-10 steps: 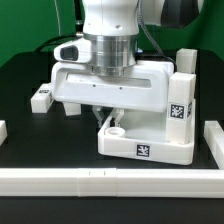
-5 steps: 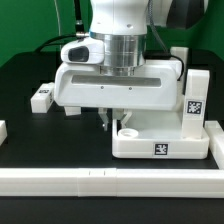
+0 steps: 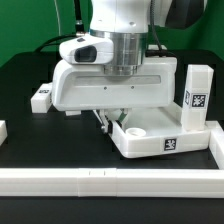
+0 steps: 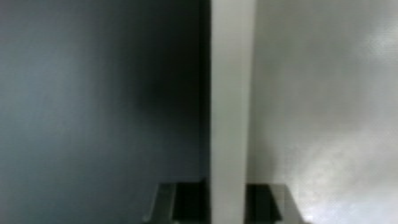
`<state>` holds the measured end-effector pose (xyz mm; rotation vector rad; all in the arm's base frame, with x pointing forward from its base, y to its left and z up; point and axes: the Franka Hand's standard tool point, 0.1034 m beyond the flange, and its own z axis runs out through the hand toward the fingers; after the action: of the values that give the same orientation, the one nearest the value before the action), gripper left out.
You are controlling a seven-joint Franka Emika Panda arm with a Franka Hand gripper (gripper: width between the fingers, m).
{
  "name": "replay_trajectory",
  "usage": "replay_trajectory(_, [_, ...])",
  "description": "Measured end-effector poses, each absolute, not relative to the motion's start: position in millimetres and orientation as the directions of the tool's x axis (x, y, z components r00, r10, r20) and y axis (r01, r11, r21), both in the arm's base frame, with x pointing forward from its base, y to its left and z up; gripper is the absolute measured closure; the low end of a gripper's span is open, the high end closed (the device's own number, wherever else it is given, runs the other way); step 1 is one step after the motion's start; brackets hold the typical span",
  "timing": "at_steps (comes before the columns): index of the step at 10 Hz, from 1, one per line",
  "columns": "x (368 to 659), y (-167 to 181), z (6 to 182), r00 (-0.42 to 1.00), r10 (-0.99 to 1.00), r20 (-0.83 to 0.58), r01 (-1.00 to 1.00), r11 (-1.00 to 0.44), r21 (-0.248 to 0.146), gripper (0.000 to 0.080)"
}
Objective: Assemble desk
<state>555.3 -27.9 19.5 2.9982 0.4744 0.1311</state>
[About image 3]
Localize white fence block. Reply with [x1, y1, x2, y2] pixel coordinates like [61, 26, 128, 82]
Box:
[206, 121, 224, 170]
[0, 120, 8, 146]

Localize white left fence block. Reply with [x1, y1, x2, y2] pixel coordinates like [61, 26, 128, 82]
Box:
[0, 120, 8, 146]

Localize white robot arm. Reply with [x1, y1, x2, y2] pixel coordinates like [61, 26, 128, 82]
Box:
[52, 0, 207, 119]

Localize white right fence block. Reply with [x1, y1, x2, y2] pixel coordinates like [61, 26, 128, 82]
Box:
[206, 121, 224, 170]

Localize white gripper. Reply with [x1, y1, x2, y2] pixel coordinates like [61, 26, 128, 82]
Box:
[52, 57, 177, 134]

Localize white front fence bar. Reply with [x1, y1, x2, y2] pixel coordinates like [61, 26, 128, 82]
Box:
[0, 168, 224, 198]

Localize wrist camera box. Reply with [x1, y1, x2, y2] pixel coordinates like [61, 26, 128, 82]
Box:
[59, 34, 114, 64]

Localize black cables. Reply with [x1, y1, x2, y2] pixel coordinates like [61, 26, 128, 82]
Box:
[34, 0, 93, 54]

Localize white desk top tray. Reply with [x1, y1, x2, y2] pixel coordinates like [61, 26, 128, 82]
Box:
[109, 103, 210, 158]

